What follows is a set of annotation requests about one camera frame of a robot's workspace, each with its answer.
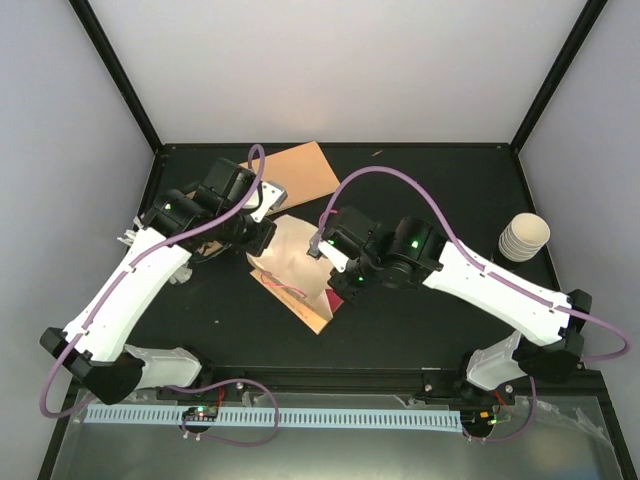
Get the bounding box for black frame post left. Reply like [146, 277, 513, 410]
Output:
[69, 0, 163, 153]

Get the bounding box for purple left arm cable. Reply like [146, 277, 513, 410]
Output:
[38, 144, 266, 419]

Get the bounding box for black frame post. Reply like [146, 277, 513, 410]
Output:
[510, 0, 608, 154]
[69, 0, 163, 153]

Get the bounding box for white straws bundle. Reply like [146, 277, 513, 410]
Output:
[117, 216, 148, 247]

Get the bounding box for black frame post right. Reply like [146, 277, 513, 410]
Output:
[510, 0, 608, 154]

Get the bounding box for plain brown paper bag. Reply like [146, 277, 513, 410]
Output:
[263, 142, 340, 212]

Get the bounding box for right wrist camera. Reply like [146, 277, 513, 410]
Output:
[307, 231, 349, 272]

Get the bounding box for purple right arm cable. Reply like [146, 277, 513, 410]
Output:
[319, 166, 634, 362]

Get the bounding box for light blue cable duct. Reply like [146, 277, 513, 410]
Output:
[84, 404, 462, 433]

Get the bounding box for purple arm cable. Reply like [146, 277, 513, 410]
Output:
[38, 144, 266, 419]
[319, 166, 634, 362]

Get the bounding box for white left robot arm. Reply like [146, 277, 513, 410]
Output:
[40, 159, 287, 405]

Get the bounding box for brown pulp cup carriers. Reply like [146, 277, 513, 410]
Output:
[197, 242, 223, 257]

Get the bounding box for stack of paper cups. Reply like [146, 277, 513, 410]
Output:
[497, 213, 551, 263]

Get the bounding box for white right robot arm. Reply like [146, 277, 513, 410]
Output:
[318, 207, 591, 403]

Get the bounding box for cream cakes paper bag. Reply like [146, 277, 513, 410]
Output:
[247, 215, 343, 334]

